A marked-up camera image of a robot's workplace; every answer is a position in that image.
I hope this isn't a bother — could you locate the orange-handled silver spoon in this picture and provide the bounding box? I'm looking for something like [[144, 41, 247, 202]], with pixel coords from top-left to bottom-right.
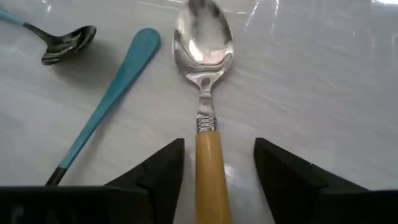
[[172, 0, 235, 224]]

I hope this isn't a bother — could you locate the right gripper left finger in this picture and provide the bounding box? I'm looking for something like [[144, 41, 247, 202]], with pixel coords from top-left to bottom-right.
[[104, 138, 185, 224]]

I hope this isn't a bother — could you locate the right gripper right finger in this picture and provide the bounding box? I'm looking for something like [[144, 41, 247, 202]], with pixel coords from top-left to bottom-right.
[[254, 138, 369, 224]]

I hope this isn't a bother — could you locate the blue-handled black spoon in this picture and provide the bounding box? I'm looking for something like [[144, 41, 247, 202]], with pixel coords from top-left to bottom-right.
[[0, 6, 98, 66], [45, 27, 162, 187]]

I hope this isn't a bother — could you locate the white table sheet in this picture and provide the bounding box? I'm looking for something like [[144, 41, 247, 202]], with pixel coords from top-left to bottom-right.
[[0, 0, 398, 224]]

